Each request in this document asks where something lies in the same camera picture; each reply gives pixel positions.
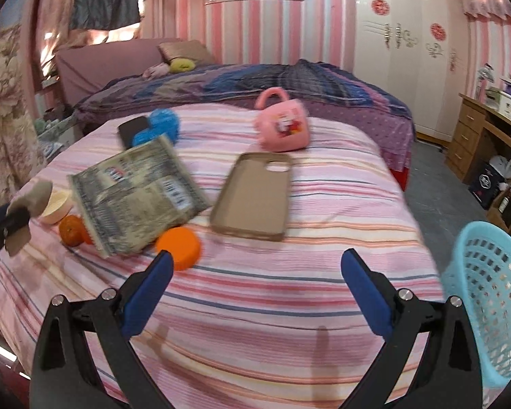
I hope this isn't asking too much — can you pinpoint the beige paper bag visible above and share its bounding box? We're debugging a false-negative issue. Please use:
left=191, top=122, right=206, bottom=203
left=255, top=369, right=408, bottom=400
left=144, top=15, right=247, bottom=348
left=3, top=178, right=54, bottom=258

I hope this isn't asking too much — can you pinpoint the cream plastic lid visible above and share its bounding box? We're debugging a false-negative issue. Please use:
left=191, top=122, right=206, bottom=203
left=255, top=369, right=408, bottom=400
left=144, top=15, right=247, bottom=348
left=38, top=190, right=74, bottom=225

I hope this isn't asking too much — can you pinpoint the orange tangerine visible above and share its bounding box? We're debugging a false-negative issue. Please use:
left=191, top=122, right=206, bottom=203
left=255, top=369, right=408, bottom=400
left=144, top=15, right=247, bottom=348
left=59, top=215, right=84, bottom=247

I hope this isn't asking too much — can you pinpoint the grey snack wrapper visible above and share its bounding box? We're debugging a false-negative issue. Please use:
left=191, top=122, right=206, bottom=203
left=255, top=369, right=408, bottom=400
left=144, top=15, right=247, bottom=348
left=68, top=136, right=210, bottom=258

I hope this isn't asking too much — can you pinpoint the orange plastic cap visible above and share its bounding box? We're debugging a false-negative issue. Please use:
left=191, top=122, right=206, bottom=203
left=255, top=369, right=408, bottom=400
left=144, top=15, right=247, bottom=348
left=155, top=226, right=202, bottom=271

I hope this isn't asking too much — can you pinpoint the blue plastic bag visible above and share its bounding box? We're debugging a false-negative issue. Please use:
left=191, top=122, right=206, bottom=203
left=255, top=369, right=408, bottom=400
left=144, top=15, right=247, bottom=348
left=132, top=109, right=181, bottom=147

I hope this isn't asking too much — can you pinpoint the orange plastic wrapper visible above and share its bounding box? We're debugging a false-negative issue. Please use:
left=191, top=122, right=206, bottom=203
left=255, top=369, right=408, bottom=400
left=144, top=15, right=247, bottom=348
left=82, top=224, right=94, bottom=245

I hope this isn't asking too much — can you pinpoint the floral curtain left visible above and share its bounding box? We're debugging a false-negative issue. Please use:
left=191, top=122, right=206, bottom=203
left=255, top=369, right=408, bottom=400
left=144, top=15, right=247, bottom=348
left=0, top=25, right=46, bottom=207

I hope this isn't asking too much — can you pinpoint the light blue plastic basket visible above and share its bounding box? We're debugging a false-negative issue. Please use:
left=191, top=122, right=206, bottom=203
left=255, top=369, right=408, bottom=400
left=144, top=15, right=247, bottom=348
left=440, top=221, right=511, bottom=389

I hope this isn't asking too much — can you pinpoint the black smartphone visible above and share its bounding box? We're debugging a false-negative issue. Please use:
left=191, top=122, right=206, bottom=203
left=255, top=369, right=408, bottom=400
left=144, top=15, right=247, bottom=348
left=118, top=116, right=150, bottom=150

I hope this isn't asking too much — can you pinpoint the purple bed with plaid blanket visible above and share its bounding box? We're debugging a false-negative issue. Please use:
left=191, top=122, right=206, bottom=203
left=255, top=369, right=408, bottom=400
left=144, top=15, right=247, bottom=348
left=55, top=40, right=415, bottom=179

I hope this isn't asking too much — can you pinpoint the black box under desk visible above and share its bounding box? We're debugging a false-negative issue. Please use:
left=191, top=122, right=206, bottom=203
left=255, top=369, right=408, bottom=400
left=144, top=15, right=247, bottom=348
left=469, top=164, right=505, bottom=211

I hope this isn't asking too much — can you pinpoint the white helmet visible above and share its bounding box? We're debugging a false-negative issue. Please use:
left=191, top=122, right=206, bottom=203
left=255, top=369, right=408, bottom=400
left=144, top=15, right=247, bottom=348
left=489, top=155, right=511, bottom=180

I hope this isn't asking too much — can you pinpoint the pink plush toy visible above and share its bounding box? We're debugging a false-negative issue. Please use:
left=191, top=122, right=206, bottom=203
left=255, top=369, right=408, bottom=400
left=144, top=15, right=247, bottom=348
left=142, top=63, right=170, bottom=79

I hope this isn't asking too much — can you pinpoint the wooden desk with drawers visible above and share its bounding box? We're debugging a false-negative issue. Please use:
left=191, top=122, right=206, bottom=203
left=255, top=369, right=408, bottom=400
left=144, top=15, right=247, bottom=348
left=444, top=92, right=511, bottom=188

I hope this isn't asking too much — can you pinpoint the yellow plush toy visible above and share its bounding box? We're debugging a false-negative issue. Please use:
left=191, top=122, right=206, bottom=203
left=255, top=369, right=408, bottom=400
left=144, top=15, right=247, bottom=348
left=170, top=57, right=196, bottom=74

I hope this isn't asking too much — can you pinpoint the pink striped bedspread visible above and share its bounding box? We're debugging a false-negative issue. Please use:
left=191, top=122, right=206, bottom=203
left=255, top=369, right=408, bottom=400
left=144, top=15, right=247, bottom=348
left=0, top=104, right=442, bottom=408

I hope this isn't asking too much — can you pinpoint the brown phone case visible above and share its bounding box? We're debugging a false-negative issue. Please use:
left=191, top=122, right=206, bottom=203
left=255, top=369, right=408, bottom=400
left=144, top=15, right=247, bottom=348
left=209, top=152, right=293, bottom=241

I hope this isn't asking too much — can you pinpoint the brown pillow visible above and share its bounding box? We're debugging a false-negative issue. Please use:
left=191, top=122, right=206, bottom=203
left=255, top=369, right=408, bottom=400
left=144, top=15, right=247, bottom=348
left=158, top=40, right=217, bottom=65

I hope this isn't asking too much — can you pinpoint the white printer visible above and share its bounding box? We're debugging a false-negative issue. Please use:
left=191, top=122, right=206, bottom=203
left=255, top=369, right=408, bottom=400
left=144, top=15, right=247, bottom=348
left=485, top=87, right=511, bottom=120

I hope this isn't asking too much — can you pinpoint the pink cartoon mug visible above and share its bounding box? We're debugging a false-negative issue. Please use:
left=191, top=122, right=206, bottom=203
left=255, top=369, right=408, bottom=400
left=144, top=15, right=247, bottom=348
left=254, top=87, right=311, bottom=152

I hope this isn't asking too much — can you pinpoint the desk lamp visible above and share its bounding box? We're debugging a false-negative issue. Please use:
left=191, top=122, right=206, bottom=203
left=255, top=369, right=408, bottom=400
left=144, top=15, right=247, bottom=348
left=475, top=63, right=494, bottom=103

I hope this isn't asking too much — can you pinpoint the white wardrobe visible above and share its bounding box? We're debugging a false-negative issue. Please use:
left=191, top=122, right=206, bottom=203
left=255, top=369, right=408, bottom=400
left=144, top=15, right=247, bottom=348
left=353, top=0, right=469, bottom=142

